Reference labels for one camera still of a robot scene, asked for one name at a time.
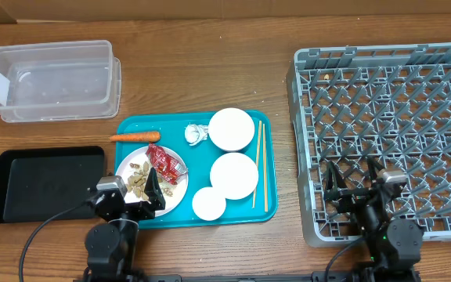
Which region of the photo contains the teal serving tray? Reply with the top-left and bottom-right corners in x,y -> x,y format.
117,110 -> 278,230

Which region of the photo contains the black plastic tray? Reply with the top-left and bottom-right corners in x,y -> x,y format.
0,146 -> 106,223

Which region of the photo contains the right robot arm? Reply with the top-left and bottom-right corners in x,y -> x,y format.
323,157 -> 424,281

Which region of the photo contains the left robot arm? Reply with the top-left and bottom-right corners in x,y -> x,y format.
83,168 -> 165,281

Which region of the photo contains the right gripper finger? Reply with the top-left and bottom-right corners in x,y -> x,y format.
366,157 -> 384,183
325,161 -> 346,191

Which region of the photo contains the small white cup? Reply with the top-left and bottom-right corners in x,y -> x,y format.
192,187 -> 226,221

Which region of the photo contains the right wooden chopstick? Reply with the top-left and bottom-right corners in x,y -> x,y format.
262,123 -> 269,212

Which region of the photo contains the wooden chopstick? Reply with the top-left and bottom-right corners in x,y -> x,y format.
252,120 -> 262,209
262,123 -> 269,212

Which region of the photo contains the left wooden chopstick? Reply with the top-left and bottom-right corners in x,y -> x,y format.
252,120 -> 262,209

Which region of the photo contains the white plate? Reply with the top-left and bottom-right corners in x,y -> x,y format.
115,146 -> 189,217

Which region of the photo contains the orange carrot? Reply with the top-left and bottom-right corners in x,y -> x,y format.
110,131 -> 161,143

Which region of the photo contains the red snack wrapper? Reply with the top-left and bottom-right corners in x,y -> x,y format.
146,143 -> 187,185

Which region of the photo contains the white tissue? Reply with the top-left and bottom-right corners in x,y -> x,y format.
184,124 -> 208,146

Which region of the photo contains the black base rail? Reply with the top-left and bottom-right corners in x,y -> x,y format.
73,271 -> 421,282

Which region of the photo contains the clear plastic bin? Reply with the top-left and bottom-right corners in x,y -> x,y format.
0,40 -> 121,123

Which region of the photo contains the peanut shells and rice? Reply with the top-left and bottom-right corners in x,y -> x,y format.
127,161 -> 174,201

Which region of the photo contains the grey dishwasher rack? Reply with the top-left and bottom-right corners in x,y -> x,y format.
286,42 -> 451,247

